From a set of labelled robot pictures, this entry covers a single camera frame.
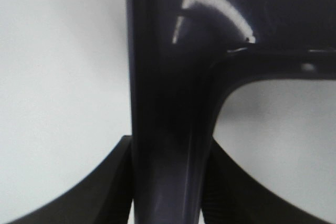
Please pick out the purple plastic dustpan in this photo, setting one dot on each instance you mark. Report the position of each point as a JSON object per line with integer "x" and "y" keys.
{"x": 186, "y": 57}

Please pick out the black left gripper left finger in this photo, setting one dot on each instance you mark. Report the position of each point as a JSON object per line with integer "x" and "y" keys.
{"x": 104, "y": 196}

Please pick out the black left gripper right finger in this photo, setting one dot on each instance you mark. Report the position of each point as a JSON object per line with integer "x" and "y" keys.
{"x": 230, "y": 195}

